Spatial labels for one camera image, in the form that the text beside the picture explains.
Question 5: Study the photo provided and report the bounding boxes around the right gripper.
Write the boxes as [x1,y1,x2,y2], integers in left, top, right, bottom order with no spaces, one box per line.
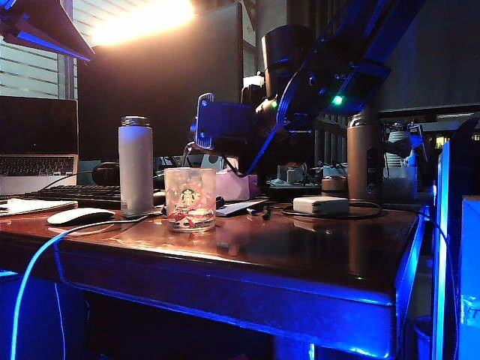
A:
[256,99,316,143]

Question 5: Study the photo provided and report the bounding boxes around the tan metal thermos bottle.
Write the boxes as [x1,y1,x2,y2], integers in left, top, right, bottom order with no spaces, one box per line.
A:
[346,112,386,203]

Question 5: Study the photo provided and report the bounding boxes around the glass cup with green logo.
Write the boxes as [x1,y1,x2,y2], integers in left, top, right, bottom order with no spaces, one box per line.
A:
[163,167,218,233]

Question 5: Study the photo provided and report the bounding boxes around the white thermos bottle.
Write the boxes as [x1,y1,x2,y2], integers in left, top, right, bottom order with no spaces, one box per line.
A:
[118,116,155,219]

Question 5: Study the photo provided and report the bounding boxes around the small round metal tin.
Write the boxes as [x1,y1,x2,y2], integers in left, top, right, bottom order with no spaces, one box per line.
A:
[321,175,349,193]

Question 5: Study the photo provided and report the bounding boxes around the purple tissue box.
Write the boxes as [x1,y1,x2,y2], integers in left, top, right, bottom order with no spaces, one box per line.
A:
[216,168,260,203]

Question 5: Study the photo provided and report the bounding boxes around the white power adapter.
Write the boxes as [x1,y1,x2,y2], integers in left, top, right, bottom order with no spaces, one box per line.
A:
[292,196,350,217]

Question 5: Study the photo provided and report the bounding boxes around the flat grey notepad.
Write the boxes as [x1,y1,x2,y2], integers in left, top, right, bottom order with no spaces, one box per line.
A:
[215,199,269,218]

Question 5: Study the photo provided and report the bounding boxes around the translucent plastic container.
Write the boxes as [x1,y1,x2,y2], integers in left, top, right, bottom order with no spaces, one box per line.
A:
[382,155,419,202]

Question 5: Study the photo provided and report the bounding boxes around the large black monitor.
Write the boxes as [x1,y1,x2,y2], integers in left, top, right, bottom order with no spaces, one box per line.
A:
[76,1,245,163]

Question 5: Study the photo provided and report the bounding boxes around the black headphones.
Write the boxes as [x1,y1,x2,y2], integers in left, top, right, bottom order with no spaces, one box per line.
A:
[91,162,121,188]

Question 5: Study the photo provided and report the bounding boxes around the black keyboard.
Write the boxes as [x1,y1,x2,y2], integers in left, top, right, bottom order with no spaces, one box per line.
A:
[16,185,123,210]

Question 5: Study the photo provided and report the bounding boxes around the white computer mouse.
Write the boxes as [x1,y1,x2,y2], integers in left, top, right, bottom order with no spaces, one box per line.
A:
[47,208,116,227]

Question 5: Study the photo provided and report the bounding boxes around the silver laptop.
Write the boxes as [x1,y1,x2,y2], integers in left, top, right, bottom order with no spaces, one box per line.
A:
[0,96,80,197]

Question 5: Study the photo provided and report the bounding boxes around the white paper stack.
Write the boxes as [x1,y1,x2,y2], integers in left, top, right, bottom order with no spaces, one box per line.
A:
[0,198,79,218]

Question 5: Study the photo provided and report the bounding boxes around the window blinds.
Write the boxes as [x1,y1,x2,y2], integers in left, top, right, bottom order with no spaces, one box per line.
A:
[0,0,196,101]

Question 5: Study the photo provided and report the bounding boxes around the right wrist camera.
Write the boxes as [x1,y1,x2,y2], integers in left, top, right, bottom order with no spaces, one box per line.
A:
[193,92,260,152]

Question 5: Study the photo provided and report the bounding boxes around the black power cable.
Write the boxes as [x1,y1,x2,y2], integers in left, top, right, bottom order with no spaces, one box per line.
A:
[280,200,384,221]

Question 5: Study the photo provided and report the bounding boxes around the vertical frame post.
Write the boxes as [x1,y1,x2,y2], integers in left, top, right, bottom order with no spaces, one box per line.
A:
[433,142,451,360]

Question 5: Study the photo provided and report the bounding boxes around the white cable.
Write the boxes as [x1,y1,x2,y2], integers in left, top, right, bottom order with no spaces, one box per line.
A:
[10,214,151,360]

